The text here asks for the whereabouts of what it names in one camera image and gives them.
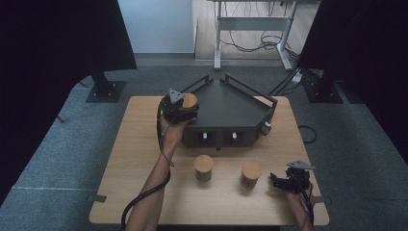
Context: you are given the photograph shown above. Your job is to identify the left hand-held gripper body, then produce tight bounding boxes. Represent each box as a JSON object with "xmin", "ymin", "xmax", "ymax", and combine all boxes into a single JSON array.
[{"xmin": 159, "ymin": 88, "xmax": 187, "ymax": 125}]

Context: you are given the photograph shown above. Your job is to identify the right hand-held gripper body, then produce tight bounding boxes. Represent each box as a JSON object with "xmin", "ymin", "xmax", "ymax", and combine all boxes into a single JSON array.
[{"xmin": 286, "ymin": 160, "xmax": 317, "ymax": 194}]

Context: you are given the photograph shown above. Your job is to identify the glass jar with pale contents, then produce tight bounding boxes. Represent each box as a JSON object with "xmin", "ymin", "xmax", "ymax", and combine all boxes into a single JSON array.
[{"xmin": 182, "ymin": 92, "xmax": 199, "ymax": 112}]

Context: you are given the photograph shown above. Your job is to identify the glass jar with brown contents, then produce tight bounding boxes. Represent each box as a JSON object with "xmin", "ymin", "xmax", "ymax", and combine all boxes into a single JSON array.
[{"xmin": 240, "ymin": 160, "xmax": 264, "ymax": 190}]

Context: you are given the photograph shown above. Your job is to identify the black corner shelf rack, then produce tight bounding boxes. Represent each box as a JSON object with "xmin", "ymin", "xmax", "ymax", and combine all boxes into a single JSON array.
[{"xmin": 180, "ymin": 73, "xmax": 279, "ymax": 151}]

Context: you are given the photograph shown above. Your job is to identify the glass jar with green contents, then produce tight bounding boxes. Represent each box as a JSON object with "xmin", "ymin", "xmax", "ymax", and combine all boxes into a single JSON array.
[{"xmin": 193, "ymin": 154, "xmax": 215, "ymax": 183}]

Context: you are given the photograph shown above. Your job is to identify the person's right hand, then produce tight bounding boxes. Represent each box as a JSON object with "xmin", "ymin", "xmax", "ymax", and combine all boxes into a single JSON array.
[{"xmin": 285, "ymin": 186, "xmax": 317, "ymax": 206}]

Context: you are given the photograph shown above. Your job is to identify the person's left hand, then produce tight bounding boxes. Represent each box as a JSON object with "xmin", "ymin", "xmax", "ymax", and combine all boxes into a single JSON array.
[{"xmin": 158, "ymin": 116, "xmax": 191, "ymax": 150}]

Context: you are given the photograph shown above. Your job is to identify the grey floor tape piece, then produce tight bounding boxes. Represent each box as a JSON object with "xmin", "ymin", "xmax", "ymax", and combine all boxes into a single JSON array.
[
  {"xmin": 312, "ymin": 195, "xmax": 333, "ymax": 205},
  {"xmin": 87, "ymin": 192, "xmax": 108, "ymax": 204}
]

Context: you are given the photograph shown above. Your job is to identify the black stand base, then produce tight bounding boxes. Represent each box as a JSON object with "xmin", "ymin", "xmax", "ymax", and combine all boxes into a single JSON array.
[
  {"xmin": 85, "ymin": 70, "xmax": 127, "ymax": 104},
  {"xmin": 301, "ymin": 68, "xmax": 344, "ymax": 104}
]

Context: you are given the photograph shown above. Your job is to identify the dark curtain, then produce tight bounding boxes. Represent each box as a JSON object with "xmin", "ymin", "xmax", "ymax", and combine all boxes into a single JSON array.
[
  {"xmin": 296, "ymin": 0, "xmax": 408, "ymax": 165},
  {"xmin": 0, "ymin": 0, "xmax": 139, "ymax": 206}
]

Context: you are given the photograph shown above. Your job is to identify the right hand-held gripper cable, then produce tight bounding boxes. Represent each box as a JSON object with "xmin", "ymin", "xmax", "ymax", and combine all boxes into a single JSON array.
[{"xmin": 297, "ymin": 177, "xmax": 316, "ymax": 225}]

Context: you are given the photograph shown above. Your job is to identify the hand-held gripper cable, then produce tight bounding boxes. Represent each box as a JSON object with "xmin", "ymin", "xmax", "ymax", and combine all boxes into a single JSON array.
[
  {"xmin": 119, "ymin": 102, "xmax": 176, "ymax": 231},
  {"xmin": 297, "ymin": 177, "xmax": 316, "ymax": 225}
]

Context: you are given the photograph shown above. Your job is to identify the black cable loop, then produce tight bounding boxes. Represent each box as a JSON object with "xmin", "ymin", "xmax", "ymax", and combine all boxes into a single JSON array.
[{"xmin": 297, "ymin": 124, "xmax": 318, "ymax": 144}]

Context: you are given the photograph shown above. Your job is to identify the left hand-held gripper cable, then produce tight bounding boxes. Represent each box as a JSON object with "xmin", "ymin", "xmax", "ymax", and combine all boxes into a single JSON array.
[{"xmin": 119, "ymin": 102, "xmax": 176, "ymax": 231}]

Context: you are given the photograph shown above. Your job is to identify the black power strip cables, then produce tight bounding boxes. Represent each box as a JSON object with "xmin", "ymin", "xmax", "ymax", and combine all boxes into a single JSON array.
[{"xmin": 268, "ymin": 68, "xmax": 301, "ymax": 97}]

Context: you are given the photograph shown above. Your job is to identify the black cables under desk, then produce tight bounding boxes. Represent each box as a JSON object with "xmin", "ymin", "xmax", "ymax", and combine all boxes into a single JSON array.
[{"xmin": 219, "ymin": 0, "xmax": 301, "ymax": 64}]

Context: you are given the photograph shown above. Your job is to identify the white desk frame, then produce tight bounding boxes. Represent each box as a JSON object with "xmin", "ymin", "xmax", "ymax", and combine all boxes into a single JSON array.
[{"xmin": 206, "ymin": 0, "xmax": 321, "ymax": 72}]

